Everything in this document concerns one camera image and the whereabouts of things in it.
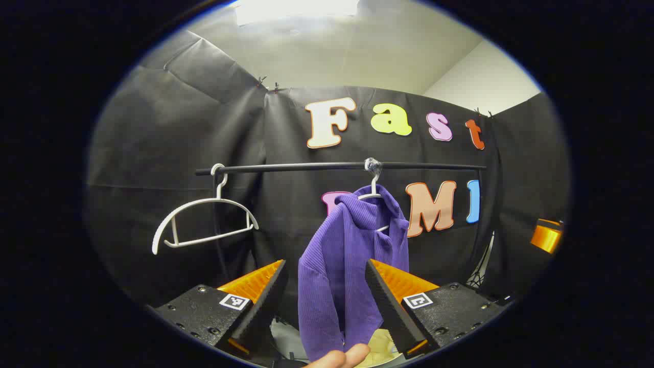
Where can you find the beige laundry hamper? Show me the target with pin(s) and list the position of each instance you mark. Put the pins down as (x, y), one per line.
(380, 347)

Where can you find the clear tape wad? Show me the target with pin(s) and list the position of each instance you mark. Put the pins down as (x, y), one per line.
(373, 165)

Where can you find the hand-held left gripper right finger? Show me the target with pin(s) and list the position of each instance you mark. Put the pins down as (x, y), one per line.
(386, 301)

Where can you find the black clothes rail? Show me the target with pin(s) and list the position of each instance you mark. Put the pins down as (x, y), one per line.
(306, 166)

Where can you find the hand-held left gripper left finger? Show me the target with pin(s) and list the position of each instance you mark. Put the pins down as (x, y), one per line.
(265, 301)

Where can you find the purple ribbed sweater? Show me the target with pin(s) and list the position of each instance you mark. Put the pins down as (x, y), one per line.
(337, 266)

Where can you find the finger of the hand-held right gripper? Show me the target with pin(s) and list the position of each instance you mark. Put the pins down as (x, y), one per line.
(545, 237)

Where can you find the white empty clothes hanger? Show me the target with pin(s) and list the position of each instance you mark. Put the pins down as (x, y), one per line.
(219, 190)

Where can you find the black backdrop cloth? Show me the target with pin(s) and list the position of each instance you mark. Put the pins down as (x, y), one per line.
(153, 143)

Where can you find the ceiling light panel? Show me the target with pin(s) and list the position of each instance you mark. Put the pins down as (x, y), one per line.
(296, 10)

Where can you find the white taped clothes hanger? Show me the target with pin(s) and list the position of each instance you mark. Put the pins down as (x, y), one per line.
(376, 184)

